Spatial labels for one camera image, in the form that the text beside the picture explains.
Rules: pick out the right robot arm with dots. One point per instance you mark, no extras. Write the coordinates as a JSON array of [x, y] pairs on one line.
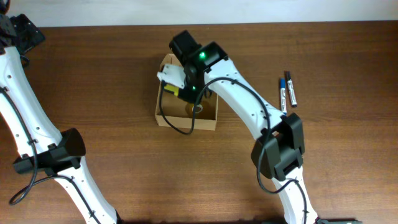
[[279, 141]]

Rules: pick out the black whiteboard marker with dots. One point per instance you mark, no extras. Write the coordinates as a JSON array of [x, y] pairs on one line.
[[293, 100]]

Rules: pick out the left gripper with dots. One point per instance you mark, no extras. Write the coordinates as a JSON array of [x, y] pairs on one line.
[[28, 34]]

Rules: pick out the blue whiteboard marker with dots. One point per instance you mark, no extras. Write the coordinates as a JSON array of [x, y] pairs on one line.
[[283, 104]]

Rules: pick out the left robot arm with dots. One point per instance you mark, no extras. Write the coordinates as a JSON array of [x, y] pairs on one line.
[[44, 151]]

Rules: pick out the yellow tape roll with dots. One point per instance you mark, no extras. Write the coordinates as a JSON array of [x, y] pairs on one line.
[[196, 111]]

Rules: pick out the cardboard box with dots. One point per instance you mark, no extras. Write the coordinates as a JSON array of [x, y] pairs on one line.
[[174, 110]]

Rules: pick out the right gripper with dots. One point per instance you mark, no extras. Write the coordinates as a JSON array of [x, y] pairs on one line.
[[193, 97]]

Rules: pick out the yellow highlighter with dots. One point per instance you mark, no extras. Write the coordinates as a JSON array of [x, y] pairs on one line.
[[172, 89]]

